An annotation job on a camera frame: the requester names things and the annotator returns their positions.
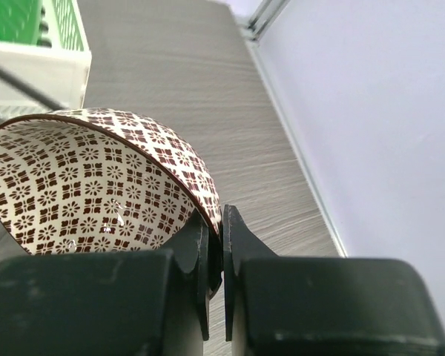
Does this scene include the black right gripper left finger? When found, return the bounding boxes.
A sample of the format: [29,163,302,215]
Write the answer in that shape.
[0,213,209,355]

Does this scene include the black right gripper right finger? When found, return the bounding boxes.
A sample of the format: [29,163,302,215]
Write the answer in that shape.
[222,205,445,355]

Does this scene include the brown patterned ceramic bowl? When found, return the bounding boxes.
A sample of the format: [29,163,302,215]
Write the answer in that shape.
[0,108,222,294]

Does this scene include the white file organizer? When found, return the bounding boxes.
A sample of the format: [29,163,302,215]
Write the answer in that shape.
[0,39,92,119]

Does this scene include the black wire dish rack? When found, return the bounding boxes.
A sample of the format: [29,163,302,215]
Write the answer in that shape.
[0,57,72,122]

